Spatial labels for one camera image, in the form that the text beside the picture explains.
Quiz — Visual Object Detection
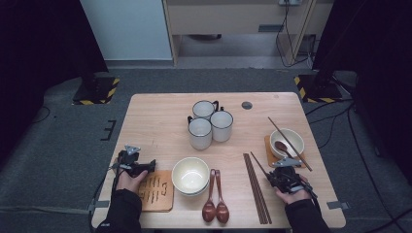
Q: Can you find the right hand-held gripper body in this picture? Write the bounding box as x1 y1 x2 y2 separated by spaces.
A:
270 157 312 194

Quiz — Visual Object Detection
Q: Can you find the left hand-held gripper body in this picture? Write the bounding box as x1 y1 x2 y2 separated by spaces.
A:
116 145 147 178

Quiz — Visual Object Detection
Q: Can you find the wooden coaster with cut pattern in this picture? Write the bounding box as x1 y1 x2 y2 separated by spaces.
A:
137 170 175 214
264 135 307 169

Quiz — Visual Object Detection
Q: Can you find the brown wooden spoon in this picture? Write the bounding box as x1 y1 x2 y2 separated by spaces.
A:
274 140 294 159
201 168 218 223
215 169 230 224

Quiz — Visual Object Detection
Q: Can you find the cream ceramic bowl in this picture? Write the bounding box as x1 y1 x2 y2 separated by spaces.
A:
175 186 209 197
269 128 305 160
171 156 211 194

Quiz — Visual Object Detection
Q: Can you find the white ribbed mug black rim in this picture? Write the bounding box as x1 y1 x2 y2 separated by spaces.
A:
209 107 234 144
187 116 213 150
191 99 221 121

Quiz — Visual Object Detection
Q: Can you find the person's right hand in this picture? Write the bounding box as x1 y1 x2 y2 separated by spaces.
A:
275 175 313 206

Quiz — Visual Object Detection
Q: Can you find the person's left hand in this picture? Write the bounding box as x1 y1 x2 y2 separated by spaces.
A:
116 170 149 194

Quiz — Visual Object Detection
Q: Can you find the row of dark chopsticks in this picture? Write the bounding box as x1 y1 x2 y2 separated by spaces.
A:
242 152 273 225

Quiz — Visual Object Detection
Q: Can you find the black stand with striped base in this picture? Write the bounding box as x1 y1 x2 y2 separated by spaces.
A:
293 62 345 105
71 61 120 106

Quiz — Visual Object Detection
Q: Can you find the grey floor tape strip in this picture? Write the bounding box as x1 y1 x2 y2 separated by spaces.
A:
0 206 90 216

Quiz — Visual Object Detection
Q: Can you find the black curtain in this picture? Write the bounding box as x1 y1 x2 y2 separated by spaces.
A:
312 0 412 185
0 0 110 169

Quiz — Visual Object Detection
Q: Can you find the light wooden desk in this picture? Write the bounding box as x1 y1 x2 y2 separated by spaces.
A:
161 0 336 67

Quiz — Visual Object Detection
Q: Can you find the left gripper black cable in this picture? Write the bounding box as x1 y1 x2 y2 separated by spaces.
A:
88 163 120 227

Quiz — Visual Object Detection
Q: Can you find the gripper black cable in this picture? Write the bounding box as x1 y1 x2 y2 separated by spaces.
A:
88 163 120 227
300 183 322 209

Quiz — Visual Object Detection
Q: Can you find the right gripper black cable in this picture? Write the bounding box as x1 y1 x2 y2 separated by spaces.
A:
300 183 322 209

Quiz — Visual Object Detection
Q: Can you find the grey strap piece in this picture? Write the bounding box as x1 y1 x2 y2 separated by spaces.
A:
86 199 111 212
326 200 352 211

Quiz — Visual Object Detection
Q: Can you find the thin black floor cable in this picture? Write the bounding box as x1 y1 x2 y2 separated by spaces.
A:
307 106 354 150
304 98 356 117
32 106 52 124

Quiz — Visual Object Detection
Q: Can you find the long black floor cable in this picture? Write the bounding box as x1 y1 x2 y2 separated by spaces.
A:
346 103 412 233

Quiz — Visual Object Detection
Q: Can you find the black hanging power cable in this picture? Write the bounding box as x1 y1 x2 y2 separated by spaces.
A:
276 3 310 68

